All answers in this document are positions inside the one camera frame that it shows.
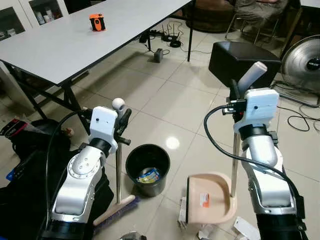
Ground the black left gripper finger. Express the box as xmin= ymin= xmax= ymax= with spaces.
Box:
xmin=119 ymin=108 xmax=133 ymax=133

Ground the broom with metal handle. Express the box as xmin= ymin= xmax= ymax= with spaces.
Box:
xmin=92 ymin=97 xmax=142 ymax=232

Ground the beige long-handled dustpan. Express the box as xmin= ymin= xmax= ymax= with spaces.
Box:
xmin=185 ymin=61 xmax=269 ymax=225

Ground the grey round floor fan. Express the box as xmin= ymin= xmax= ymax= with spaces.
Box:
xmin=272 ymin=35 xmax=320 ymax=109

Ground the black leather ottoman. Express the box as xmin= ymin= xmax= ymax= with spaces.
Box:
xmin=208 ymin=41 xmax=282 ymax=89

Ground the black round waste bucket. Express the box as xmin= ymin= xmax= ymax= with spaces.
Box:
xmin=125 ymin=143 xmax=171 ymax=198

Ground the blue yellow snack wrapper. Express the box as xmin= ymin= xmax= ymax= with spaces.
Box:
xmin=136 ymin=168 xmax=161 ymax=184

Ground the grey power adapter box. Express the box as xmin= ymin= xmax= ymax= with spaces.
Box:
xmin=153 ymin=48 xmax=165 ymax=64

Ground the brown round wooden stand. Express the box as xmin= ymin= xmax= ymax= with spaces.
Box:
xmin=192 ymin=0 xmax=237 ymax=34

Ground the black wifi router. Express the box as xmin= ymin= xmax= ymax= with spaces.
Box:
xmin=161 ymin=24 xmax=184 ymax=49

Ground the seated person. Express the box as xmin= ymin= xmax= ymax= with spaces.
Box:
xmin=234 ymin=0 xmax=297 ymax=27

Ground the black power strip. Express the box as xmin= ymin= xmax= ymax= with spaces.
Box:
xmin=139 ymin=29 xmax=166 ymax=44

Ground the grey long table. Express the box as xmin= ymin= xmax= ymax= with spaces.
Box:
xmin=0 ymin=0 xmax=195 ymax=123

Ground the white paper scrap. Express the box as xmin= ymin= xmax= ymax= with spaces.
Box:
xmin=233 ymin=215 xmax=262 ymax=240
xmin=177 ymin=196 xmax=189 ymax=224
xmin=197 ymin=225 xmax=217 ymax=240

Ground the orange black handheld device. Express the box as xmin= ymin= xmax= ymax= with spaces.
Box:
xmin=89 ymin=13 xmax=107 ymax=32

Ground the red black package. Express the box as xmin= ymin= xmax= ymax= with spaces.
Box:
xmin=0 ymin=118 xmax=27 ymax=140

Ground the black fabric bag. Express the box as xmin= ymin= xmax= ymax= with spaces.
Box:
xmin=0 ymin=119 xmax=115 ymax=240

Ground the white glass-door cabinet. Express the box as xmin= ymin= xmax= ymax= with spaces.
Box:
xmin=0 ymin=0 xmax=69 ymax=42

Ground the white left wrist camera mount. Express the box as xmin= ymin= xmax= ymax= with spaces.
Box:
xmin=88 ymin=106 xmax=120 ymax=154

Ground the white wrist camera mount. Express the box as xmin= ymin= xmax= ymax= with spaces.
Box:
xmin=233 ymin=88 xmax=280 ymax=134
xmin=88 ymin=106 xmax=120 ymax=154

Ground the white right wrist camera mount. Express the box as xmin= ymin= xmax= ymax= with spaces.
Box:
xmin=233 ymin=88 xmax=280 ymax=134

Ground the black floor cable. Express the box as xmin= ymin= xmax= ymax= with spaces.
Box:
xmin=274 ymin=80 xmax=320 ymax=134

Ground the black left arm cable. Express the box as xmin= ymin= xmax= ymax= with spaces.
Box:
xmin=44 ymin=110 xmax=92 ymax=237

